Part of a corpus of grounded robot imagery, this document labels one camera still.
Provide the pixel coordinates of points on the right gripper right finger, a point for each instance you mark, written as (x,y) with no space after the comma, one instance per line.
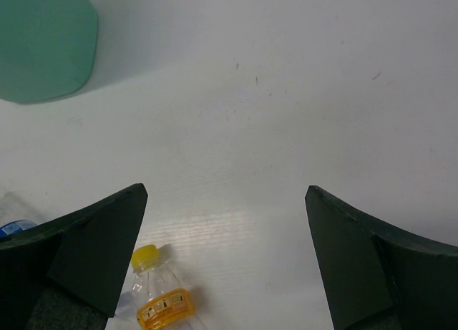
(376,275)

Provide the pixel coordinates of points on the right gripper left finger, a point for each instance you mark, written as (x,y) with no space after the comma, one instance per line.
(68,273)

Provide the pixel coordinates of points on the clear bottle blue label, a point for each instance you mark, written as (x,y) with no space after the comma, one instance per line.
(16,215)

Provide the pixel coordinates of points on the small bottle yellow cap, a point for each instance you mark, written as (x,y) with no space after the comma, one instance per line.
(157,298)

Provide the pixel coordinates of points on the green plastic bin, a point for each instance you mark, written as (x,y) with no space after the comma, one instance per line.
(47,48)

